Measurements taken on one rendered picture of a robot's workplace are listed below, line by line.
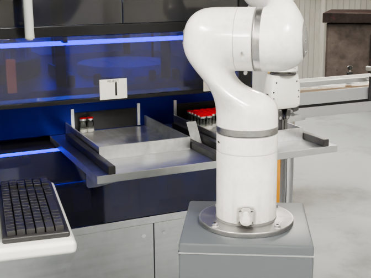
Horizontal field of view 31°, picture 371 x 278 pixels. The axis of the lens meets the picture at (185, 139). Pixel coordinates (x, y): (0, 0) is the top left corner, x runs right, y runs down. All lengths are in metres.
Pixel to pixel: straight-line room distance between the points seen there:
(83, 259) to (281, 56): 1.12
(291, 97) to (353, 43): 5.37
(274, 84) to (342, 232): 1.96
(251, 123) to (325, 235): 2.47
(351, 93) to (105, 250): 1.09
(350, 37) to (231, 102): 6.06
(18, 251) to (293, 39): 0.69
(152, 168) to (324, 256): 1.88
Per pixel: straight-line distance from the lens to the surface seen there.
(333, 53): 7.30
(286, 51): 1.23
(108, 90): 2.00
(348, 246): 3.56
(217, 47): 1.24
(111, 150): 1.76
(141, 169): 1.66
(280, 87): 1.90
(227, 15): 1.25
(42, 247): 1.43
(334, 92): 2.53
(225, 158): 1.28
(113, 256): 2.15
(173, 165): 1.69
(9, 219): 1.52
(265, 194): 1.30
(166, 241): 2.20
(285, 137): 1.94
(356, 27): 7.26
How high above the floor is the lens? 1.34
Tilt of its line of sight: 13 degrees down
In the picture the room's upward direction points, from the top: straight up
